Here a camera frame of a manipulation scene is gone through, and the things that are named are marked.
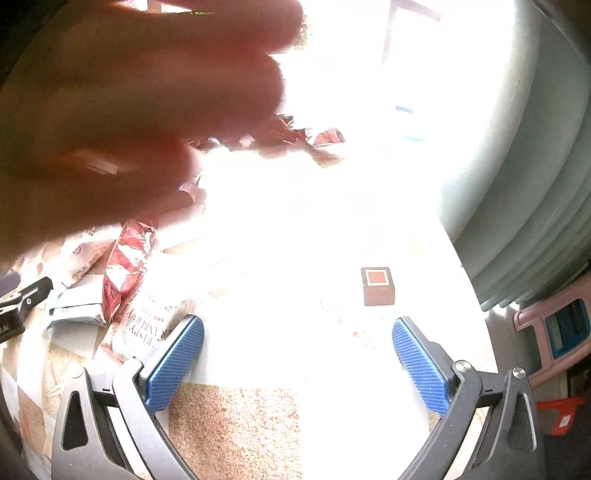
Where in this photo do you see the red foil snack packet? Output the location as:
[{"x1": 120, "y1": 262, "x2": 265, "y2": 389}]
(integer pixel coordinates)
[{"x1": 102, "y1": 219, "x2": 160, "y2": 321}]

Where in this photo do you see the white brown print snack packet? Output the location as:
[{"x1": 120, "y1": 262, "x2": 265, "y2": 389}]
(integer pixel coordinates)
[{"x1": 44, "y1": 237, "x2": 118, "y2": 289}]

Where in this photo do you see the red plastic item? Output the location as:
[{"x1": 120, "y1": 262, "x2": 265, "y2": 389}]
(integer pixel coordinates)
[{"x1": 536, "y1": 396, "x2": 588, "y2": 437}]

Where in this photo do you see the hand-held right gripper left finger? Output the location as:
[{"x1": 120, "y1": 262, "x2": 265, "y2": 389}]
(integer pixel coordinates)
[{"x1": 51, "y1": 314, "x2": 205, "y2": 480}]

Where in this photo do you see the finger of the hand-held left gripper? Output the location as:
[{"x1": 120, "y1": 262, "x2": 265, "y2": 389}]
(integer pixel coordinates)
[{"x1": 0, "y1": 276, "x2": 54, "y2": 324}]

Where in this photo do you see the pink plastic crate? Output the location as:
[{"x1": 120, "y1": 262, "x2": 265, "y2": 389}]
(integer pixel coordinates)
[{"x1": 514, "y1": 284, "x2": 591, "y2": 389}]

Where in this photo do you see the pale blue white snack packet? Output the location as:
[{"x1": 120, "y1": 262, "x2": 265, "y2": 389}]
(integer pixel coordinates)
[{"x1": 44, "y1": 281, "x2": 109, "y2": 329}]

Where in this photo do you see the person's left hand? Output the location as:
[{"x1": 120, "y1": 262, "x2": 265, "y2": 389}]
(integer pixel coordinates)
[{"x1": 0, "y1": 0, "x2": 305, "y2": 273}]

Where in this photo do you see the pale green ribbed container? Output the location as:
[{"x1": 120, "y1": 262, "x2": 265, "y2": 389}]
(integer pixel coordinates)
[{"x1": 438, "y1": 0, "x2": 591, "y2": 311}]

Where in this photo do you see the pink white snack packet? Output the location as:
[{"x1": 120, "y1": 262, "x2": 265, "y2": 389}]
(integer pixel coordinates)
[{"x1": 95, "y1": 277, "x2": 197, "y2": 365}]

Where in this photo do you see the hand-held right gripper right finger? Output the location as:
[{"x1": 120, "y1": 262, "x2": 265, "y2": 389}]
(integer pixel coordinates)
[{"x1": 392, "y1": 316, "x2": 546, "y2": 480}]

